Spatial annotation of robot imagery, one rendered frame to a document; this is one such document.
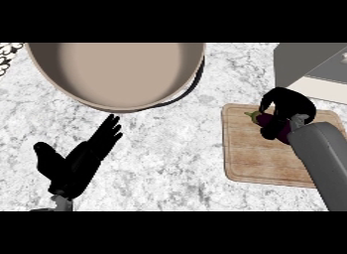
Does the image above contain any purple eggplant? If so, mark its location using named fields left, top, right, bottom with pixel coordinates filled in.
left=244, top=110, right=294, bottom=146

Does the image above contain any grey cabinet with knob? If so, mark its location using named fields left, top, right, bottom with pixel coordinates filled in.
left=272, top=43, right=347, bottom=108

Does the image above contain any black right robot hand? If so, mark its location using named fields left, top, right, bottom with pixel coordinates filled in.
left=259, top=86, right=318, bottom=141

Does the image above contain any wooden cutting board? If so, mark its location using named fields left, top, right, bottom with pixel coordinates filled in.
left=222, top=102, right=347, bottom=190

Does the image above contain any large beige pot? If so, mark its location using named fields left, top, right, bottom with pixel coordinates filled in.
left=25, top=43, right=208, bottom=114

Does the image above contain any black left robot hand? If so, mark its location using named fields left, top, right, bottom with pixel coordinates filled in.
left=33, top=113, right=124, bottom=200

